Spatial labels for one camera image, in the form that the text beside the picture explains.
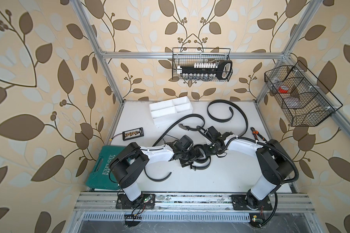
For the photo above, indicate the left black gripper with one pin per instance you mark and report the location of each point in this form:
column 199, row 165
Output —
column 193, row 157

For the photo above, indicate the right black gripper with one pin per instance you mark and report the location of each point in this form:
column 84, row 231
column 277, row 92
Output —
column 205, row 147

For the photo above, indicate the black belt front loop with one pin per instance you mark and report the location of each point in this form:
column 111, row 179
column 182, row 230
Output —
column 202, row 157

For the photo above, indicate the black belt long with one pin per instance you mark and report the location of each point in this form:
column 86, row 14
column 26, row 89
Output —
column 187, row 128

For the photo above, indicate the white divided storage tray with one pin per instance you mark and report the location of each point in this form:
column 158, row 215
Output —
column 170, row 110

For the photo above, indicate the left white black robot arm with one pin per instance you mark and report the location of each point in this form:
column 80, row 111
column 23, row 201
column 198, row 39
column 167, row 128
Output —
column 128, row 165

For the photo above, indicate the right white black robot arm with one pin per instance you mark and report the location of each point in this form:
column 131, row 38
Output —
column 276, row 165

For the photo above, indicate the orange black pliers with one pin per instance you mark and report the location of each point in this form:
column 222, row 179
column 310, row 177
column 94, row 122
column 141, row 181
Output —
column 257, row 135

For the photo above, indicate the black belt back right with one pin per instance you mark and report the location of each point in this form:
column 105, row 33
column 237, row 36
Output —
column 231, row 107

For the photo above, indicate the black bit holder box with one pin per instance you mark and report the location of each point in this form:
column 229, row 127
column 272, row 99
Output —
column 133, row 134

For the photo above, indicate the green plastic tool case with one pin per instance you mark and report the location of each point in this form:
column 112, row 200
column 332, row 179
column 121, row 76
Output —
column 101, row 177

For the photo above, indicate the red item in basket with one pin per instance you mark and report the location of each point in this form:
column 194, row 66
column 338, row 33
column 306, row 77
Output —
column 283, row 89

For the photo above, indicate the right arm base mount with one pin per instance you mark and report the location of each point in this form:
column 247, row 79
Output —
column 242, row 202

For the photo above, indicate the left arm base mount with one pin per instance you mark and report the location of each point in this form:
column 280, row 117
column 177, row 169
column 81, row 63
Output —
column 124, row 203

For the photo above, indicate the black socket set rail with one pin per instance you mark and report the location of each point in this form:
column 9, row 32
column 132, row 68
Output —
column 220, row 70

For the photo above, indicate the back wire basket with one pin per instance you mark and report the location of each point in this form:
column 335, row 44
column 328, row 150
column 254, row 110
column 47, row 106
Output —
column 188, row 56

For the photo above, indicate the wire basket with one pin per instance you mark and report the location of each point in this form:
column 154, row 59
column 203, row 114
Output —
column 188, row 56
column 308, row 102

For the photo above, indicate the right wire basket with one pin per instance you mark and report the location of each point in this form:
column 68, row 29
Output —
column 308, row 102

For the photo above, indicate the aluminium front rail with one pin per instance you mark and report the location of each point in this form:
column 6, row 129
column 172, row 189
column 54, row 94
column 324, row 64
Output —
column 192, row 202

